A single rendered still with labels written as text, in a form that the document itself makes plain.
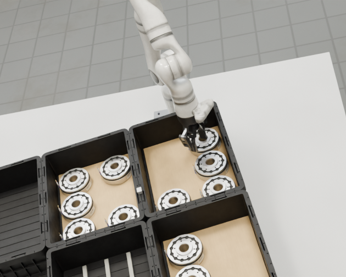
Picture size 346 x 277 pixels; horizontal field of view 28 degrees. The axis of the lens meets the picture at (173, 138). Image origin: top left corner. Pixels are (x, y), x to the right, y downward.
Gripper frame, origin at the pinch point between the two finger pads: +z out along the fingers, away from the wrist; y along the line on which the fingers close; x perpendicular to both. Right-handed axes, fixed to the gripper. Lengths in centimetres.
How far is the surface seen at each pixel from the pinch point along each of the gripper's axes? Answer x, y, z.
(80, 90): -146, -87, 86
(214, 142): 3.6, -3.2, 2.7
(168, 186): -4.1, 15.5, 5.5
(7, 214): -52, 42, 5
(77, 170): -36.0, 20.8, 2.3
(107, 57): -146, -117, 86
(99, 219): -19.3, 33.9, 5.4
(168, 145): -12.6, 0.2, 5.3
